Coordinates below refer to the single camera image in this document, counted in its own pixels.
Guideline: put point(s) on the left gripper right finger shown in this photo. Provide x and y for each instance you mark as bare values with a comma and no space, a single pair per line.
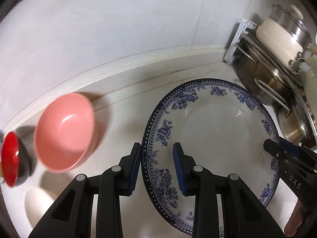
227,199

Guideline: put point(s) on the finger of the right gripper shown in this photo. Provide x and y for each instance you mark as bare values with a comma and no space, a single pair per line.
274,149
289,146

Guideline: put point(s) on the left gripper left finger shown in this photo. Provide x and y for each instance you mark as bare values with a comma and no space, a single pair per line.
71,213

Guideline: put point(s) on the blue floral plate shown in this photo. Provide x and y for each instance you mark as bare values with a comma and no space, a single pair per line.
223,127

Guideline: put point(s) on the red and black bowl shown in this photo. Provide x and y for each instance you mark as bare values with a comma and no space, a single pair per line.
15,160

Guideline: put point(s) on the pink bowl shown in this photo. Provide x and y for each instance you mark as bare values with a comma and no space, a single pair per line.
66,133

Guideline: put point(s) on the person's right hand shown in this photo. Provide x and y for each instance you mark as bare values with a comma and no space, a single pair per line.
295,220

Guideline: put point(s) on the small stainless steel pot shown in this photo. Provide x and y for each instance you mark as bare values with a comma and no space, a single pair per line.
294,125

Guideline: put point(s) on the white bowl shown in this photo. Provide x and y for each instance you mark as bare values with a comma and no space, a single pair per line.
37,201

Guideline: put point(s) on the large stainless steel pot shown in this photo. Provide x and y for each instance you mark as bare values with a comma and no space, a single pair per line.
262,79

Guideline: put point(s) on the cream ceramic pot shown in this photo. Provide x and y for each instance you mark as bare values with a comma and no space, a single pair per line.
310,79

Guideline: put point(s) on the cream pot with steel lid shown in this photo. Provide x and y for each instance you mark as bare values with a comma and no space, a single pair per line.
285,36

